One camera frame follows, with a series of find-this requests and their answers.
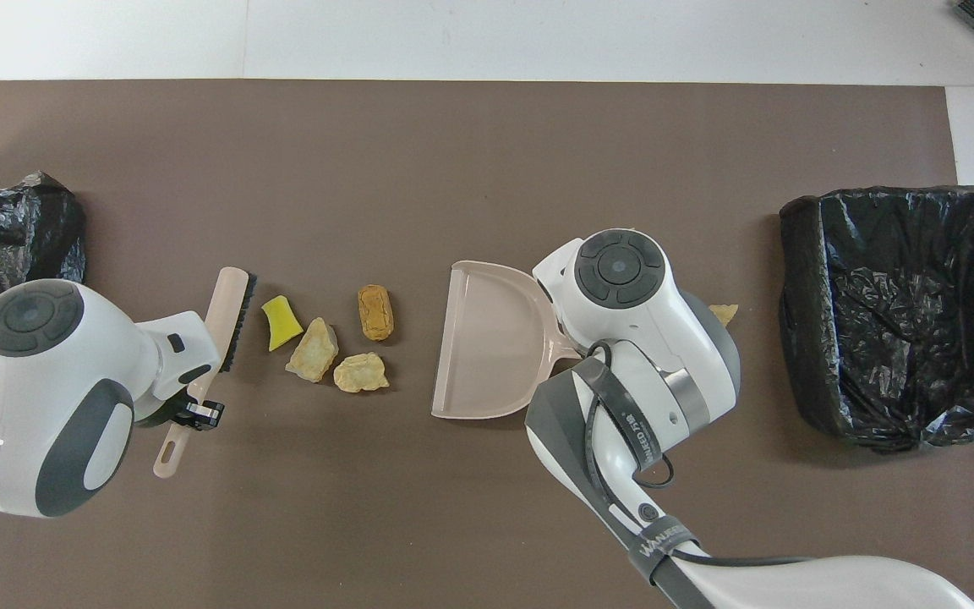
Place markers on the jagged beige foam chunk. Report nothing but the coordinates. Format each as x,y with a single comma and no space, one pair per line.
725,313

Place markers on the elongated beige foam chunk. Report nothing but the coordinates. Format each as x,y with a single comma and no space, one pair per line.
312,351

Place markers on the brown table mat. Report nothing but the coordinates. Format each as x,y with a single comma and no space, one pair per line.
284,524

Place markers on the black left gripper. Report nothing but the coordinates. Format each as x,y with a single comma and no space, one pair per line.
204,414

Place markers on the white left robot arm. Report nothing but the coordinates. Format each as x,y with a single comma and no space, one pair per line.
47,397

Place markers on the bin lined with black bag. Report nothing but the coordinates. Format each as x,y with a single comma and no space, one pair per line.
22,228
884,321

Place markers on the brown oval foam chunk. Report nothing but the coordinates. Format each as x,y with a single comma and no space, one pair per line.
375,313

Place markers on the beige plastic dustpan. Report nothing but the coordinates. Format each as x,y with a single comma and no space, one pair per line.
487,338

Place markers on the yellow sponge wedge piece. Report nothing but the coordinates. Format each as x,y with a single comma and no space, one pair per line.
282,326

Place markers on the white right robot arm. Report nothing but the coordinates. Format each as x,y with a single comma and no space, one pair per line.
622,271

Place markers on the rounded beige foam chunk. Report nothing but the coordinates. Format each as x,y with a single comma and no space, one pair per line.
360,373

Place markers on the beige brush with black bristles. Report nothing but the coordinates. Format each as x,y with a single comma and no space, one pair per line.
229,296

